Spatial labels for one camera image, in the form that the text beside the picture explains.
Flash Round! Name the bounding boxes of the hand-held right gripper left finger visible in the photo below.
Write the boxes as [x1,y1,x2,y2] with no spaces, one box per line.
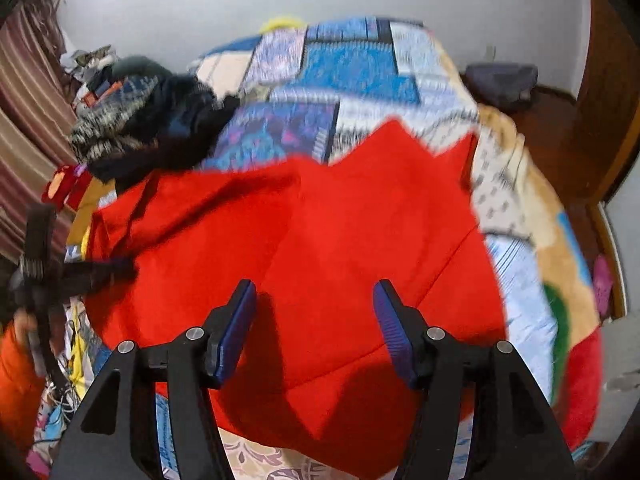
[50,279,258,480]

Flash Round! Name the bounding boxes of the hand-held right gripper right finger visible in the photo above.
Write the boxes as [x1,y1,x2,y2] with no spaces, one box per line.
[373,280,576,480]

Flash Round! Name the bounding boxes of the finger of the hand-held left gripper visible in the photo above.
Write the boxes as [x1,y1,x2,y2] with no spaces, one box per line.
[62,256,138,295]

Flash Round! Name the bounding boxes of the red sweatshirt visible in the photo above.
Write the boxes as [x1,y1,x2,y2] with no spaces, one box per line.
[82,116,508,480]

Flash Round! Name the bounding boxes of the person's orange sleeved left forearm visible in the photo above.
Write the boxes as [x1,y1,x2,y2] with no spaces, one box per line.
[0,321,48,453]

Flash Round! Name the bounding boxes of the person's left hand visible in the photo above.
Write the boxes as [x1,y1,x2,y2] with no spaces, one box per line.
[11,307,43,376]

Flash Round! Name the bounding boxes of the yellow cloth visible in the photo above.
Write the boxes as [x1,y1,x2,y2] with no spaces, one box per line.
[66,179,106,256]

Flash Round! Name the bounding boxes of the red bag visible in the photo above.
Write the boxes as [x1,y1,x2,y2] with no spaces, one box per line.
[41,162,93,212]

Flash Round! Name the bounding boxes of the striped curtain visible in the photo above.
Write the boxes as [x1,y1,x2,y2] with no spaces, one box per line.
[0,0,81,263]

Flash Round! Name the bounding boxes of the white pink printed sheet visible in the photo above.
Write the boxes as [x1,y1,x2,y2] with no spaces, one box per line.
[27,380,86,476]

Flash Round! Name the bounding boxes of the brown blue patterned knit sweater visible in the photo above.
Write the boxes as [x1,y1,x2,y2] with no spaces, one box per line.
[67,74,168,165]

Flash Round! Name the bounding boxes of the black garment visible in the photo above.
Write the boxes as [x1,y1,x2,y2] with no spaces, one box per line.
[87,74,241,185]

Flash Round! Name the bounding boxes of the beige plush printed blanket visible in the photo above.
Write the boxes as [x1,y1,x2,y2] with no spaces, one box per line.
[472,102,607,453]

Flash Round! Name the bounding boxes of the pink slipper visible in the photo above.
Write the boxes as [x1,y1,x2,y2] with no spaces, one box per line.
[591,254,614,318]

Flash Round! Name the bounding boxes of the blue patchwork print blanket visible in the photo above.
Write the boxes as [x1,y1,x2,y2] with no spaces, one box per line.
[30,16,561,480]

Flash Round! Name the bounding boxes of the dark grey bag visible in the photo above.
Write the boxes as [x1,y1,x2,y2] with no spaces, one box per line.
[465,61,540,111]

